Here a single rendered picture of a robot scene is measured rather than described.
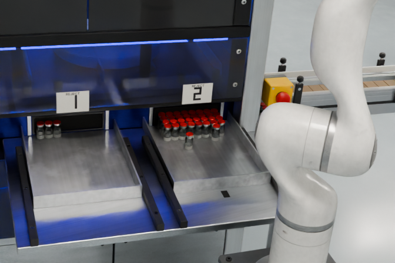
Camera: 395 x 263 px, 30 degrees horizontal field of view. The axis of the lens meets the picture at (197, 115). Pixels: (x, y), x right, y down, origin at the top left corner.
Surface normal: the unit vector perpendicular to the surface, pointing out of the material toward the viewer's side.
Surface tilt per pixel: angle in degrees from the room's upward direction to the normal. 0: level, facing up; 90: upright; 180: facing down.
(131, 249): 90
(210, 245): 90
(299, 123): 41
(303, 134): 56
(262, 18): 90
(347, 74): 70
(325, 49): 81
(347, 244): 0
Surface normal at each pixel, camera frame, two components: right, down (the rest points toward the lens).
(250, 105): 0.29, 0.47
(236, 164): 0.07, -0.88
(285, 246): -0.64, 0.32
